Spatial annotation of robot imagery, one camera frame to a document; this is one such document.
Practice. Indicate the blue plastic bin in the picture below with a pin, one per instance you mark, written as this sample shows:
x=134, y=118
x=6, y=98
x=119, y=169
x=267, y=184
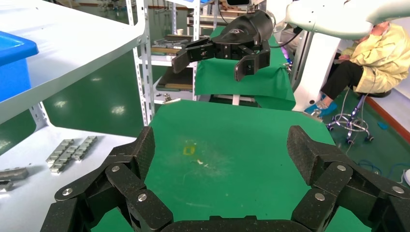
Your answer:
x=12, y=64

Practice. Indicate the metal table corner clamp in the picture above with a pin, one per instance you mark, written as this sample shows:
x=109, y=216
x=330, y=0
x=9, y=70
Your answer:
x=169, y=99
x=315, y=113

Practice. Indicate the yellow tape square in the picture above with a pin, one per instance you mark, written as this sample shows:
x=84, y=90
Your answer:
x=189, y=150

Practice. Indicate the white robot torso column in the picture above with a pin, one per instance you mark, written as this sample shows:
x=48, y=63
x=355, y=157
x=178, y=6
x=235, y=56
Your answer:
x=314, y=73

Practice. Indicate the seated person in yellow coat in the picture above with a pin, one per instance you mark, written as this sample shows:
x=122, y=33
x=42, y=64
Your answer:
x=378, y=60

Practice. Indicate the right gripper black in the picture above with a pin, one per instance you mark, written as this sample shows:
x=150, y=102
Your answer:
x=243, y=30

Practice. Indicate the white metal shelf rack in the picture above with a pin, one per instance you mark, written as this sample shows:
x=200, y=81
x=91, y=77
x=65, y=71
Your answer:
x=64, y=38

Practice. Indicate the small white cup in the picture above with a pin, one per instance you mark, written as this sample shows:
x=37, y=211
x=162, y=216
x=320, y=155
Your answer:
x=180, y=32

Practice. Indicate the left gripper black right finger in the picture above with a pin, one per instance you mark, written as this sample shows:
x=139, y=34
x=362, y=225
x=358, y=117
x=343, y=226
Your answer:
x=333, y=179

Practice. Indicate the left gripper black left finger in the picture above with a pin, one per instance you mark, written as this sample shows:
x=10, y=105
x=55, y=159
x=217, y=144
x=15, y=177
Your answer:
x=121, y=179

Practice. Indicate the chrome wheeled stool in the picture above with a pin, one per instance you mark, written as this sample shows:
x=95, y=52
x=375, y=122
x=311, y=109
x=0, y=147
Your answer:
x=352, y=123

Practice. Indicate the pile of grey parts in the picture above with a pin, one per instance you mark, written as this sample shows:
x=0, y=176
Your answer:
x=169, y=41

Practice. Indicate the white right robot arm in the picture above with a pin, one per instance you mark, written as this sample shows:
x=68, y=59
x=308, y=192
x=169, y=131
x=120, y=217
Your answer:
x=336, y=19

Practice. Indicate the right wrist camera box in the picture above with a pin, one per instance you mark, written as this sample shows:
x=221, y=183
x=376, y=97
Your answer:
x=238, y=2

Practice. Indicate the grey toothed metal bar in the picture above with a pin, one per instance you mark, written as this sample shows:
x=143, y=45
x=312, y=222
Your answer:
x=64, y=159
x=59, y=151
x=12, y=174
x=84, y=147

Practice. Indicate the white rack with boards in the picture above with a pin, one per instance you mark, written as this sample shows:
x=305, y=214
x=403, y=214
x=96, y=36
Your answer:
x=196, y=19

